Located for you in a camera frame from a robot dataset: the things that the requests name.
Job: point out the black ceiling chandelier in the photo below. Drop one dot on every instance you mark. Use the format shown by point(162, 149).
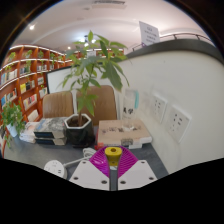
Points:
point(82, 39)

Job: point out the dark book with red spine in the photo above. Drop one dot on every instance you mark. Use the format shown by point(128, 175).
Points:
point(141, 145)

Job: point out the round white power strip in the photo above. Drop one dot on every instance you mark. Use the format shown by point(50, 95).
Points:
point(55, 168)

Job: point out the white wall socket panel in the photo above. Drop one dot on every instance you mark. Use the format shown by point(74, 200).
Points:
point(178, 123)
point(159, 108)

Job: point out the tan-cover book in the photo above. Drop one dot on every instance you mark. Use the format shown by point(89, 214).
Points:
point(113, 133)

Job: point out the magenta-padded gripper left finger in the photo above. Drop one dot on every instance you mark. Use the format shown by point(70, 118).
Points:
point(88, 175)

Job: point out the black track light rail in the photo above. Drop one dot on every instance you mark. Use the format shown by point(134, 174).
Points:
point(181, 34)

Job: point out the ceiling air vent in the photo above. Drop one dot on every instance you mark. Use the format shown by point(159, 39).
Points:
point(110, 2)

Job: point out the leafy plant in white pot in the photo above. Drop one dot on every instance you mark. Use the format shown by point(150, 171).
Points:
point(13, 116)

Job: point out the white book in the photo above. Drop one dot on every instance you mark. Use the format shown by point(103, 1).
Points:
point(29, 128)
point(27, 138)

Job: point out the recessed ceiling lights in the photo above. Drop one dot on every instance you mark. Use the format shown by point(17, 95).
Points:
point(31, 27)

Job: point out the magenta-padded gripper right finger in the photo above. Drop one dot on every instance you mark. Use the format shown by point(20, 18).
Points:
point(138, 175)

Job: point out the tall plant in black pot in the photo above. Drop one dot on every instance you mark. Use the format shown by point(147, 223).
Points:
point(80, 133)

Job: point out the white standing sign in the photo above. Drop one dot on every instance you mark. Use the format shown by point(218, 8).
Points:
point(149, 33)

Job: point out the orange wooden shelf unit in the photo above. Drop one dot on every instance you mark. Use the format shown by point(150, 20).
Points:
point(30, 66)

